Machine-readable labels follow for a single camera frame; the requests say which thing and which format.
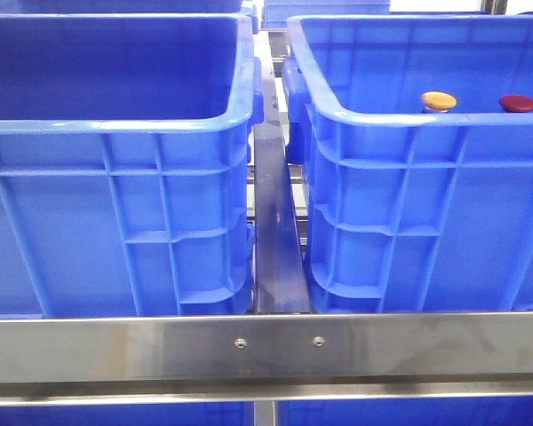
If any yellow push button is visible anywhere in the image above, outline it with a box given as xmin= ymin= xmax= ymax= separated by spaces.
xmin=421 ymin=91 xmax=457 ymax=114

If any red push button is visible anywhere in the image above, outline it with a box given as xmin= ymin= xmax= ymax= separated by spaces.
xmin=499 ymin=94 xmax=533 ymax=114

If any blue bin with buttons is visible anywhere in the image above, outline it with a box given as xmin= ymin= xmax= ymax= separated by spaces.
xmin=285 ymin=15 xmax=533 ymax=313

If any steel divider bar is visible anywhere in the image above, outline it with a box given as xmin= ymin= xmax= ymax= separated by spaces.
xmin=253 ymin=31 xmax=311 ymax=314

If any blue bin at left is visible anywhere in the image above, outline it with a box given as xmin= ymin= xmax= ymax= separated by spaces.
xmin=0 ymin=14 xmax=263 ymax=320

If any far blue crate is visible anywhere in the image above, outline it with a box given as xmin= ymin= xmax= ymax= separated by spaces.
xmin=262 ymin=0 xmax=391 ymax=29

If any blue bin lower shelf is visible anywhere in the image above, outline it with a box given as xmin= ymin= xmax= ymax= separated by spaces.
xmin=0 ymin=397 xmax=533 ymax=425

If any steel front rail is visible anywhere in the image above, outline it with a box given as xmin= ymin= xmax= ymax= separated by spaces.
xmin=0 ymin=312 xmax=533 ymax=406

